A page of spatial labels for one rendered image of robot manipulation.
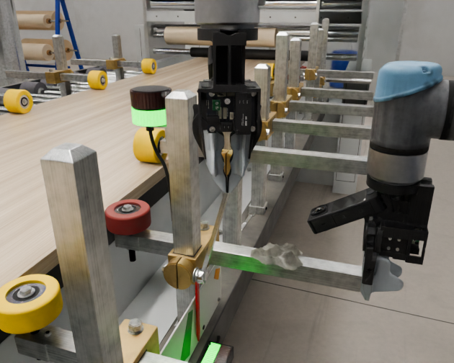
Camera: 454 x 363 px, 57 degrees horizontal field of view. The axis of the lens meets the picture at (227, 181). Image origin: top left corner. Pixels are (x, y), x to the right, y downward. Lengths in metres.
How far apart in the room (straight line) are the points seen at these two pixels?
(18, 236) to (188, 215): 0.28
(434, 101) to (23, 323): 0.56
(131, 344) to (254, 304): 1.43
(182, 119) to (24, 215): 0.36
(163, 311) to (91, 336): 0.50
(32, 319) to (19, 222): 0.26
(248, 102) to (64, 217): 0.23
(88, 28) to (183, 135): 10.97
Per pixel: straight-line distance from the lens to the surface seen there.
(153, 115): 0.61
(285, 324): 1.88
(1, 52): 4.45
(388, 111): 0.57
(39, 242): 0.72
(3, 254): 0.71
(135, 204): 0.79
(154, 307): 0.99
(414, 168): 0.59
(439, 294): 2.25
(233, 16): 0.48
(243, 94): 0.48
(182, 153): 0.61
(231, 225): 0.93
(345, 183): 3.06
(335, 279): 0.69
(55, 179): 0.40
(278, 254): 0.69
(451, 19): 9.17
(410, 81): 0.56
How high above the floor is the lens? 1.24
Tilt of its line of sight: 23 degrees down
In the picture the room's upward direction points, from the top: straight up
